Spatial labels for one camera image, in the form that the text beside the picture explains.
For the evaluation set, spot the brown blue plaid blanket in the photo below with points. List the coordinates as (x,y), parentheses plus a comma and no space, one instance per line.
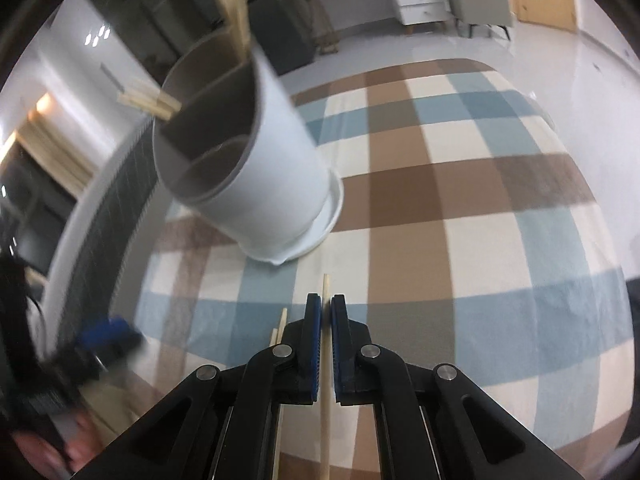
(475,235)

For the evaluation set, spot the person's left hand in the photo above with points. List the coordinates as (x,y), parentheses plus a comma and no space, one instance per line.
(47,455)

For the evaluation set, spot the white divided utensil holder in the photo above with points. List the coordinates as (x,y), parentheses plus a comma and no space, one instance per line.
(265,185)

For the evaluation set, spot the white bed frame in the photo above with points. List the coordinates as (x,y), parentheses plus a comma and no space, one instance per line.
(75,240)

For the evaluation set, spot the beige curtain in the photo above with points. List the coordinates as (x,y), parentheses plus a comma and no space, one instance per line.
(55,155)

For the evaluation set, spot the wooden chair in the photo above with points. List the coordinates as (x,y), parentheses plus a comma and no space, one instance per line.
(327,35)

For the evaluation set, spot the dark quilted blanket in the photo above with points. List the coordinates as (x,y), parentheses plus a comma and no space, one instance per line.
(115,220)

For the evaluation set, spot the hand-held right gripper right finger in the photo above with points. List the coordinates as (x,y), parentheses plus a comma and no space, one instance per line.
(340,345)

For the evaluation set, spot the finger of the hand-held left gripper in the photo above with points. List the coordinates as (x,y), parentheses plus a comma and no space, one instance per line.
(105,334)

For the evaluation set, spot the dark window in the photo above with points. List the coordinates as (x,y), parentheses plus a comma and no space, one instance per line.
(30,220)

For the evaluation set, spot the grey cabinet with legs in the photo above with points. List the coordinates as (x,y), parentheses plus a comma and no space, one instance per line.
(475,2)

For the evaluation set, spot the white round drip tray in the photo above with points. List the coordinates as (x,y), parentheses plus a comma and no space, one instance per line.
(322,227)

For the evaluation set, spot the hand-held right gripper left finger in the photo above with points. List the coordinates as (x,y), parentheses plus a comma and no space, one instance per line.
(313,345)

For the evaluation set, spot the dark wardrobe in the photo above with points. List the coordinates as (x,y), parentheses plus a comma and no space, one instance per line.
(150,20)

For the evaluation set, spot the ceiling light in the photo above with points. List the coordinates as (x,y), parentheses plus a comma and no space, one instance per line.
(97,36)

